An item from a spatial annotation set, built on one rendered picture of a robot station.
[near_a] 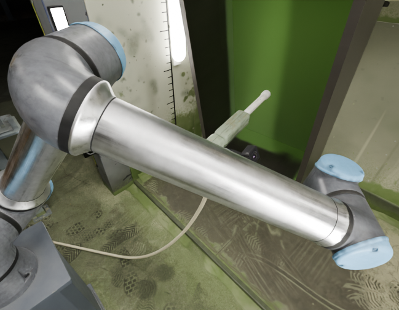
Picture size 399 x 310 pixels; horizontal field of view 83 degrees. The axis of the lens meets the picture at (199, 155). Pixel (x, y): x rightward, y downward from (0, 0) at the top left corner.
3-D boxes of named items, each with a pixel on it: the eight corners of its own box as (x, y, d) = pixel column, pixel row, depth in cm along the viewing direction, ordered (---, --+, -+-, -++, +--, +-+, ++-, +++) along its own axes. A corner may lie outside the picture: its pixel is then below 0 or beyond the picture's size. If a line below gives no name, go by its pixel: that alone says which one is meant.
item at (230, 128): (192, 211, 73) (193, 166, 57) (181, 203, 75) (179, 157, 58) (260, 133, 100) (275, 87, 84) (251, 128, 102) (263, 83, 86)
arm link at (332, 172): (380, 190, 44) (344, 225, 52) (356, 152, 52) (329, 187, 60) (333, 181, 44) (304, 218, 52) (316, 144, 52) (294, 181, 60)
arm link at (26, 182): (-35, 218, 71) (17, 6, 29) (8, 178, 84) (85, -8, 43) (16, 239, 76) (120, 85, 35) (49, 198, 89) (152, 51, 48)
